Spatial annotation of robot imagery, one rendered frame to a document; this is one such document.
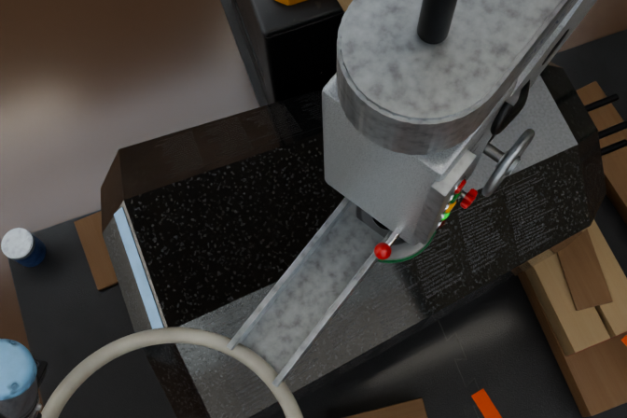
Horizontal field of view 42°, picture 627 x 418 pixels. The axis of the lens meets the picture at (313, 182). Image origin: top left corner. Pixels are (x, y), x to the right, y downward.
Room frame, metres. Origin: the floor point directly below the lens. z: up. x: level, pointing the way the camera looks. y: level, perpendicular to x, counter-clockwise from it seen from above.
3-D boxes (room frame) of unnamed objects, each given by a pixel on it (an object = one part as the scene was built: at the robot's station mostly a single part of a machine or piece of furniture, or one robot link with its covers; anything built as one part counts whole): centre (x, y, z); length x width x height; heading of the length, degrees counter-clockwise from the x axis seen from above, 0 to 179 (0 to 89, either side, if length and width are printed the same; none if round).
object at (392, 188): (0.56, -0.22, 1.30); 0.36 x 0.22 x 0.45; 138
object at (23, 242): (0.69, 0.94, 0.08); 0.10 x 0.10 x 0.13
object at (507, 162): (0.50, -0.34, 1.18); 0.15 x 0.10 x 0.15; 138
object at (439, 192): (0.37, -0.20, 1.35); 0.08 x 0.03 x 0.28; 138
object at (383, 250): (0.35, -0.13, 1.15); 0.08 x 0.03 x 0.03; 138
